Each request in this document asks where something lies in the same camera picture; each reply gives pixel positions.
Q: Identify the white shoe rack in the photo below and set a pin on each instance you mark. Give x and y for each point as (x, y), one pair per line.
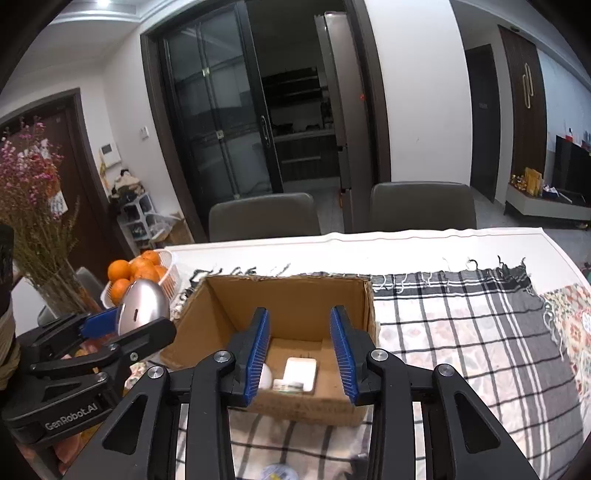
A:
(136, 217)

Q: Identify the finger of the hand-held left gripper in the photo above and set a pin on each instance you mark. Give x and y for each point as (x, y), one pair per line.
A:
(99, 322)
(147, 337)

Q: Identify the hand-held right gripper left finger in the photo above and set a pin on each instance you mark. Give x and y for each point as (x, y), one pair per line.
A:
(258, 355)

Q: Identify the orange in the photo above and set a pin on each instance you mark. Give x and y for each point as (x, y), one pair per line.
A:
(119, 290)
(119, 270)
(144, 268)
(150, 255)

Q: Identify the small white rectangular box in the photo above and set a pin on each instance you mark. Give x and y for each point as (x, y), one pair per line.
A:
(301, 371)

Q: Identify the brown cardboard box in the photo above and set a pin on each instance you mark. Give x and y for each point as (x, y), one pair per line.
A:
(286, 300)

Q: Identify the white basket of oranges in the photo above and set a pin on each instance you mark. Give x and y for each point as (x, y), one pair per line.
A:
(173, 281)

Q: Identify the grey refrigerator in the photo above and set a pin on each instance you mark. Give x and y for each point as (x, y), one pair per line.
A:
(344, 115)

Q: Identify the grey white checkered tablecloth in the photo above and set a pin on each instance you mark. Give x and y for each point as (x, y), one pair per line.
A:
(461, 346)

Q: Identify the dried pink flowers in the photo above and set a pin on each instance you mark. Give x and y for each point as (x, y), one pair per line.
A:
(32, 198)

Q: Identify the white television cabinet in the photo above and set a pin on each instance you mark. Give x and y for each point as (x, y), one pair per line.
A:
(545, 207)

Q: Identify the white light switch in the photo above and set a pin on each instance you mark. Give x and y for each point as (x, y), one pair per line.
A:
(144, 133)

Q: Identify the round beige night light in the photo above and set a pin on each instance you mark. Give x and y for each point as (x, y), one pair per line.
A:
(266, 376)

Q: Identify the glass vase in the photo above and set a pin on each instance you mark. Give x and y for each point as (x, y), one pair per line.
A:
(64, 300)

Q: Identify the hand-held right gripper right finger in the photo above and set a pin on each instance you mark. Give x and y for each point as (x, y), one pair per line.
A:
(342, 355)

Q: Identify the white wall intercom panel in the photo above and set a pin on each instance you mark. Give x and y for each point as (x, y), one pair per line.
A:
(111, 154)

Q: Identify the dark sliding glass door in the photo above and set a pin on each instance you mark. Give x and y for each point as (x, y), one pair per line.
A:
(217, 115)

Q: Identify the colourful patterned cloth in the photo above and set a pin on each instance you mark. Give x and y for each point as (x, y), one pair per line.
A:
(570, 323)

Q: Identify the silver dome gadget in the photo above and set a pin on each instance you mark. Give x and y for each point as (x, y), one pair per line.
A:
(145, 302)

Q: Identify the grey dining chair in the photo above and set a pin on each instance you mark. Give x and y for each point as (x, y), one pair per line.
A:
(263, 217)
(422, 205)

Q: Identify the black television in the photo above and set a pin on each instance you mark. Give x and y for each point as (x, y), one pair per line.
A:
(572, 166)

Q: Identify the dark interior door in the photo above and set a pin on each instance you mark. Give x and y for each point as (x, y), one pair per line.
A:
(482, 129)

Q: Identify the white table cover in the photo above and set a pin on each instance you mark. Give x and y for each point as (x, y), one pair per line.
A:
(415, 249)

